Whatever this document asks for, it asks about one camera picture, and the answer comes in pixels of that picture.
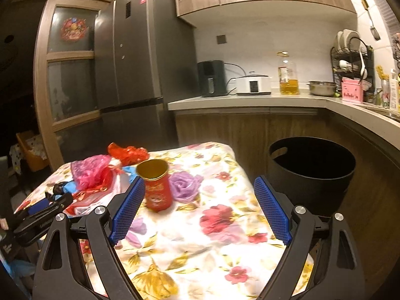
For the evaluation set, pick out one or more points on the dark grey refrigerator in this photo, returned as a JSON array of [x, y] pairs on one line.
[[145, 58]]

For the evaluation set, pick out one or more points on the round red door decoration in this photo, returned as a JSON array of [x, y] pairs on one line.
[[73, 29]]

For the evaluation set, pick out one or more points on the dark wall socket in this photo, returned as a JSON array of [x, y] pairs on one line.
[[221, 39]]

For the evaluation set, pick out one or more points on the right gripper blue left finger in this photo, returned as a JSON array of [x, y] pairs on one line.
[[123, 208]]

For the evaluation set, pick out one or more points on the steel bowl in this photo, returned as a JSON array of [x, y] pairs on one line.
[[322, 88]]

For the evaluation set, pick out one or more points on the wooden lower cabinet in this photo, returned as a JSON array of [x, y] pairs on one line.
[[371, 205]]

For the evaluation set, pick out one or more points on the hanging metal spatula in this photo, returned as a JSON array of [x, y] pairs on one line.
[[372, 27]]

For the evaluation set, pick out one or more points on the cooking oil bottle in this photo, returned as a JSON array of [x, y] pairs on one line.
[[287, 73]]

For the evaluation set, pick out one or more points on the white ladle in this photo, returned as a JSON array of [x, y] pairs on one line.
[[363, 71]]

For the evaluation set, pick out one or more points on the wooden glass door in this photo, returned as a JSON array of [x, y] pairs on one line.
[[65, 99]]

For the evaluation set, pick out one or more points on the green white can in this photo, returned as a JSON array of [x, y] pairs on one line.
[[386, 93]]

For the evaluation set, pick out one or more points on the pink utensil basket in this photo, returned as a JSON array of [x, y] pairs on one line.
[[352, 90]]

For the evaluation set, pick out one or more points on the red gold paper cup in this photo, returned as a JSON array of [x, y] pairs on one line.
[[155, 174]]

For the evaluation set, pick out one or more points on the white soap bottle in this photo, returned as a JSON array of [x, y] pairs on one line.
[[394, 90]]

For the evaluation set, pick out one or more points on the black air fryer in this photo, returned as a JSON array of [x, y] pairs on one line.
[[212, 78]]

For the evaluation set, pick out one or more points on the purple glove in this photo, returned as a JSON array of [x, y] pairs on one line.
[[184, 187]]

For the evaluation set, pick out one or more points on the black dish rack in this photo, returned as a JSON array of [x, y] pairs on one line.
[[345, 62]]

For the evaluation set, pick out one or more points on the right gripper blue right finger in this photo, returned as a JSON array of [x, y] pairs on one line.
[[274, 213]]

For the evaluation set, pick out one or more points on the pink plastic bag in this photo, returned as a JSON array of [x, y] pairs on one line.
[[93, 173]]

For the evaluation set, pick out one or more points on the red white snack bag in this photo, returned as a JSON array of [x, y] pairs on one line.
[[85, 201]]

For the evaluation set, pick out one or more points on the red crumpled plastic wrapper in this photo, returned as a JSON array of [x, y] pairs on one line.
[[128, 156]]

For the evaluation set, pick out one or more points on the white rice cooker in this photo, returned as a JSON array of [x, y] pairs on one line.
[[253, 84]]

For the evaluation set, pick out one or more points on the black trash bin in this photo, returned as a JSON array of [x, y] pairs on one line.
[[311, 171]]

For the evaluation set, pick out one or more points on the floral tablecloth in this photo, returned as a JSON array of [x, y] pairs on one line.
[[219, 246]]

